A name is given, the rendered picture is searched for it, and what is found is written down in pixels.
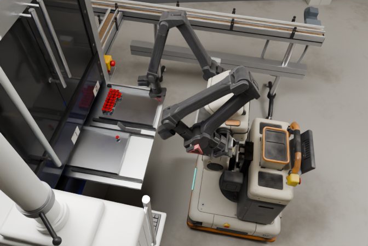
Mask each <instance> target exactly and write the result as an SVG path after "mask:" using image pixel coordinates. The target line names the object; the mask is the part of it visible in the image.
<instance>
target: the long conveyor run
mask: <svg viewBox="0 0 368 246"><path fill-rule="evenodd" d="M91 5H92V8H93V12H94V16H98V15H100V17H104V16H105V14H106V12H107V10H108V9H109V7H110V8H111V10H110V11H112V12H115V11H116V10H117V8H118V12H122V13H123V20H128V21H136V22H144V23H148V24H156V25H158V24H159V21H160V17H161V14H162V12H164V11H168V10H185V11H186V13H187V18H188V21H189V23H190V25H191V26H192V29H194V30H200V31H208V32H216V33H224V34H228V35H236V36H244V37H252V38H259V39H267V40H272V41H280V42H288V43H296V44H304V45H311V46H316V47H321V45H322V43H323V41H324V40H325V36H324V34H325V31H324V26H319V25H311V24H303V23H297V22H295V19H296V16H294V17H293V19H292V21H291V22H289V21H281V20H273V19H265V18H257V17H252V16H244V15H235V8H233V11H232V14H227V13H219V12H211V11H206V10H198V9H190V8H182V7H180V4H179V1H177V3H176V7H174V6H169V5H161V4H153V3H145V2H136V1H128V0H91Z"/></svg>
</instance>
